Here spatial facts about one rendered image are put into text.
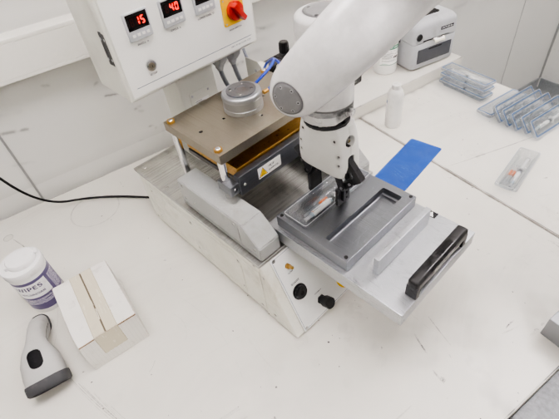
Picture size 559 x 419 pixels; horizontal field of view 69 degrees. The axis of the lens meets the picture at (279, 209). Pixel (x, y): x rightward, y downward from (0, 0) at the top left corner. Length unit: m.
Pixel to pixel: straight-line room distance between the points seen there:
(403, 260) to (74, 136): 1.01
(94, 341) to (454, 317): 0.72
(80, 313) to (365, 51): 0.74
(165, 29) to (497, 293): 0.85
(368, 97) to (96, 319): 1.06
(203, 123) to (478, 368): 0.69
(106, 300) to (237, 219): 0.34
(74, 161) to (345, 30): 1.06
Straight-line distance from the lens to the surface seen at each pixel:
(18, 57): 1.22
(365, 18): 0.50
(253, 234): 0.74
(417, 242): 0.75
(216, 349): 0.90
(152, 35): 0.85
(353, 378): 0.85
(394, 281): 0.69
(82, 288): 0.99
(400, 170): 1.23
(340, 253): 0.69
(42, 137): 1.35
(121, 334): 0.92
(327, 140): 0.66
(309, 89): 0.52
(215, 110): 0.85
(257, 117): 0.80
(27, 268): 1.03
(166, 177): 1.01
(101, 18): 0.80
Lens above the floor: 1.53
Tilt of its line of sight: 44 degrees down
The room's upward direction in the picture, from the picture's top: 8 degrees counter-clockwise
